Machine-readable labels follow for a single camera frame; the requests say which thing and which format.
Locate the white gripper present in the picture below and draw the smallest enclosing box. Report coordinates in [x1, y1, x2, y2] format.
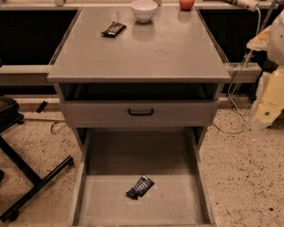
[249, 65, 284, 130]

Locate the blue rxbar blueberry bar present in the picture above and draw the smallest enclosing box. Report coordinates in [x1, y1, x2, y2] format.
[126, 175, 154, 200]

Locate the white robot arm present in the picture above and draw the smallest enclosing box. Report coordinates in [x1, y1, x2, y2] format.
[247, 9, 284, 130]

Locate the open grey middle drawer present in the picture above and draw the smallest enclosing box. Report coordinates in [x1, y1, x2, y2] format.
[67, 129, 217, 227]

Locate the grey drawer cabinet counter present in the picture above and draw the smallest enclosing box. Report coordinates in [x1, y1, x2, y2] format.
[48, 5, 230, 144]

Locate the closed grey top drawer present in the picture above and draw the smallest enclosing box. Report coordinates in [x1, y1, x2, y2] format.
[60, 100, 218, 128]

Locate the red apple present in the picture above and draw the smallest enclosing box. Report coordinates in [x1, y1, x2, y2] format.
[179, 0, 195, 10]

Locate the white ceramic bowl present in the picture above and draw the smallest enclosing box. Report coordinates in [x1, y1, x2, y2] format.
[131, 0, 158, 23]

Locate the dark snack bar wrapper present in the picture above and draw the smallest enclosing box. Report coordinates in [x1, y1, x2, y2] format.
[101, 21, 127, 38]

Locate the black office chair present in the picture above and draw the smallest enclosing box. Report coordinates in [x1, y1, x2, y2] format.
[0, 54, 75, 223]

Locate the white cable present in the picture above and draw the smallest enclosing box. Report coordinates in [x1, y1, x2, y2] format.
[211, 7, 284, 135]

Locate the black drawer handle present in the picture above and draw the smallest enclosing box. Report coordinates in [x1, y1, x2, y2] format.
[128, 108, 154, 116]

